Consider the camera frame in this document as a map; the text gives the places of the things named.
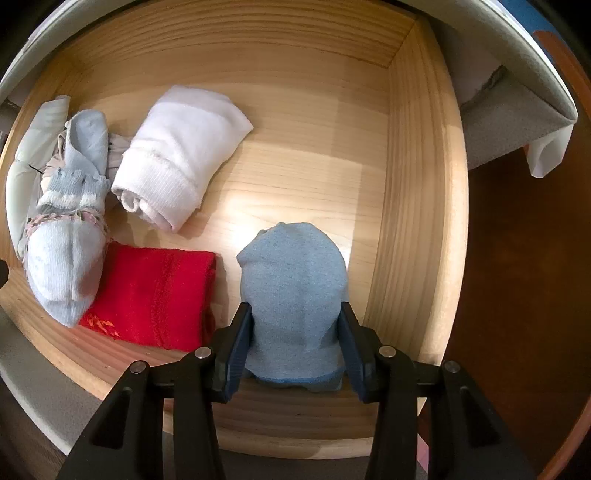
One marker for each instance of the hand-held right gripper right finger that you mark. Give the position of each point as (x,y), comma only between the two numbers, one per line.
(355,355)

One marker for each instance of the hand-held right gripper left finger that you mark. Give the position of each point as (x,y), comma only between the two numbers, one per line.
(238,355)

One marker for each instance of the light blue sock roll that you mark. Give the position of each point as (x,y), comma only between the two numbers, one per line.
(295,286)

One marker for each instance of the white sock roll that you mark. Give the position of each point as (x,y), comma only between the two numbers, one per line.
(180,147)

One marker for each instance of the wooden drawer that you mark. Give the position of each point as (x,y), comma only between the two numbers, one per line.
(300,115)

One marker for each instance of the taupe patterned underwear roll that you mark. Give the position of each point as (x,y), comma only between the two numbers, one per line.
(117,152)

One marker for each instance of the pale green underwear roll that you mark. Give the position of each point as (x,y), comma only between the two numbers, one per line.
(23,161)

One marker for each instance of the red sock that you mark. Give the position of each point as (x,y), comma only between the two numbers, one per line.
(152,295)

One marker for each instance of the light blue frilled sock pair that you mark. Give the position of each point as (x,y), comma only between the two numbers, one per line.
(64,258)

